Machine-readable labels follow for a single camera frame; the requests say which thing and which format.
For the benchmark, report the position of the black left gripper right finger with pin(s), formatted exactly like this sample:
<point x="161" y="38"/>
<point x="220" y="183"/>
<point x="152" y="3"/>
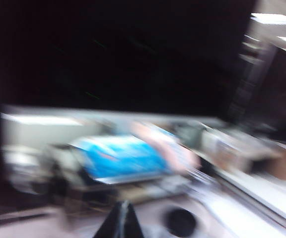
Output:
<point x="131" y="225"/>

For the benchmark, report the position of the black round disc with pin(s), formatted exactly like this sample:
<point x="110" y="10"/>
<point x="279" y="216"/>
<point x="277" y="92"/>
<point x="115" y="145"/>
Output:
<point x="180" y="221"/>

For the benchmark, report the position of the large silver-bezel monitor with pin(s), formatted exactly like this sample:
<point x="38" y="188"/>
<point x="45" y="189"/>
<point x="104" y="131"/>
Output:
<point x="108" y="49"/>

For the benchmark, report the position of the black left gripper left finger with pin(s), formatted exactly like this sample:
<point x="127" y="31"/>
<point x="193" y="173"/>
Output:
<point x="112" y="225"/>

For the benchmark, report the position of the pink tissue pack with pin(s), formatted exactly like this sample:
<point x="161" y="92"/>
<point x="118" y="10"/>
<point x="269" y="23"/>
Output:
<point x="167" y="146"/>

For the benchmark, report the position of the blue wet wipes pack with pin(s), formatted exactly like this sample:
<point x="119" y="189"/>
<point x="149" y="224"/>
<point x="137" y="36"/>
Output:
<point x="125" y="156"/>

